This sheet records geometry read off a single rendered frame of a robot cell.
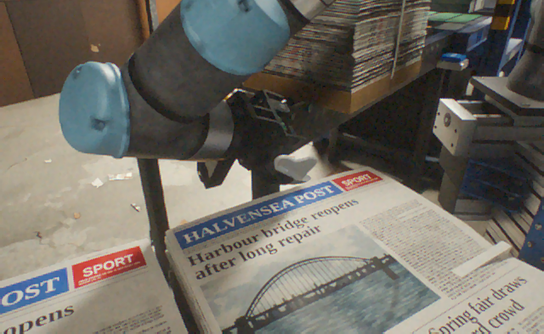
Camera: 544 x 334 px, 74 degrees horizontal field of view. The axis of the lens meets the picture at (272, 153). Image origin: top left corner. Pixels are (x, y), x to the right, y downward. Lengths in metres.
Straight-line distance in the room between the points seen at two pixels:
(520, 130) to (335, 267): 0.68
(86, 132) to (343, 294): 0.24
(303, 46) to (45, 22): 3.26
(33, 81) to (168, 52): 3.59
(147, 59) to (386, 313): 0.27
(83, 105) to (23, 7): 3.48
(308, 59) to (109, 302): 0.57
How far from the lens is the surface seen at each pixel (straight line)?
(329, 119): 0.94
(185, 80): 0.27
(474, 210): 1.02
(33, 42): 3.82
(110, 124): 0.30
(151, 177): 1.23
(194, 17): 0.26
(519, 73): 0.97
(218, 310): 0.31
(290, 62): 0.78
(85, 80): 0.32
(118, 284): 0.35
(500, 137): 0.94
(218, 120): 0.37
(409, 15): 0.91
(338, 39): 0.71
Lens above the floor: 1.07
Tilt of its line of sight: 28 degrees down
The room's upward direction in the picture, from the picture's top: straight up
